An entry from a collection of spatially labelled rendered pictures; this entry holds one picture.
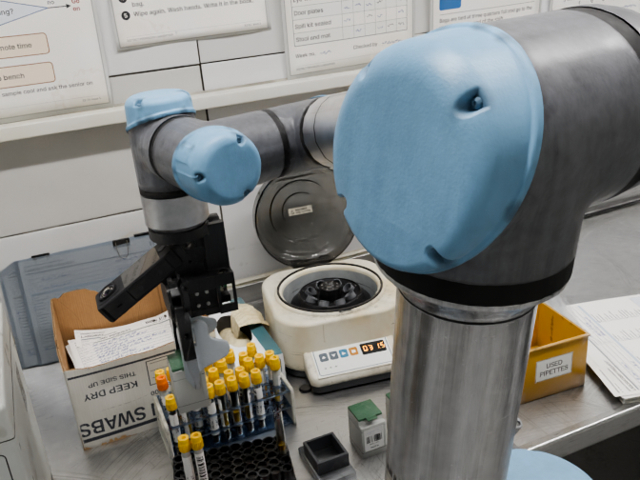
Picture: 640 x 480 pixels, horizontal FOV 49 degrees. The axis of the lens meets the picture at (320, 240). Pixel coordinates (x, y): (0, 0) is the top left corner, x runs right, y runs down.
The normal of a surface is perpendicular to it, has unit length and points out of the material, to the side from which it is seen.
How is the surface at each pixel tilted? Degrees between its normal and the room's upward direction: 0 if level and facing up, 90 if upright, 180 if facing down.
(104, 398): 87
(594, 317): 1
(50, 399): 0
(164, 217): 90
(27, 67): 94
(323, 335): 90
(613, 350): 0
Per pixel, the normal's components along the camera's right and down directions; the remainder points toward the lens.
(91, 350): -0.07, -0.92
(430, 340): -0.60, 0.39
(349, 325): 0.25, 0.36
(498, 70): 0.29, -0.49
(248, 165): 0.57, 0.28
